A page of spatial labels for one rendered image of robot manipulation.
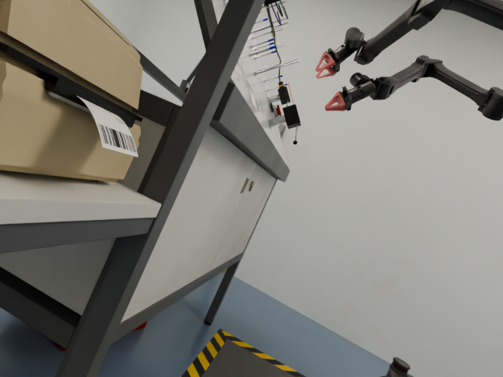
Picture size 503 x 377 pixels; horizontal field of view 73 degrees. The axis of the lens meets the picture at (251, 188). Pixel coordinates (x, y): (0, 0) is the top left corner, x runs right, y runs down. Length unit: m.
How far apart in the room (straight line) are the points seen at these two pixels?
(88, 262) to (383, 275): 2.22
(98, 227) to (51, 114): 0.12
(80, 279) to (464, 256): 2.40
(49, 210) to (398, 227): 2.44
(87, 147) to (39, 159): 0.05
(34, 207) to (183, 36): 3.17
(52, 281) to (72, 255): 0.06
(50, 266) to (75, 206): 0.36
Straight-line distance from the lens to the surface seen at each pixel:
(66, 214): 0.32
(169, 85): 1.59
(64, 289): 0.67
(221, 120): 0.55
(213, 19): 0.61
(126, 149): 0.34
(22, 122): 0.30
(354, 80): 1.53
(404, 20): 1.34
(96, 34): 0.38
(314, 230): 2.60
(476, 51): 2.98
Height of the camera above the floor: 0.74
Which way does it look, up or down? 1 degrees down
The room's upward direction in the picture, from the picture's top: 24 degrees clockwise
